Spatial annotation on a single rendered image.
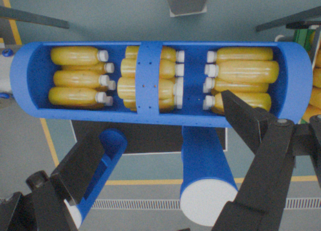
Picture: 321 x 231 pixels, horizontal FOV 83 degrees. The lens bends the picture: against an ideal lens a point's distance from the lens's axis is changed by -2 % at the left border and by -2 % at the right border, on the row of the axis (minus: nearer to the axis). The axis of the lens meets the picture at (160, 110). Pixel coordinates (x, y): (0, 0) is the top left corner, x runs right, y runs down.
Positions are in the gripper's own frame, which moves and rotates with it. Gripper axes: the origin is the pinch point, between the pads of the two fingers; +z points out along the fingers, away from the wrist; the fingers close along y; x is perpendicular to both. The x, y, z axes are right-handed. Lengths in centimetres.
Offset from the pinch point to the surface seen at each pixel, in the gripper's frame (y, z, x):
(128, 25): -21, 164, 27
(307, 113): 50, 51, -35
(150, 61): -2.0, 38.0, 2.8
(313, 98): 51, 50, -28
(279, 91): 36, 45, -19
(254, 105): 26, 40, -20
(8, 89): -78, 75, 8
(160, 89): -1.5, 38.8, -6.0
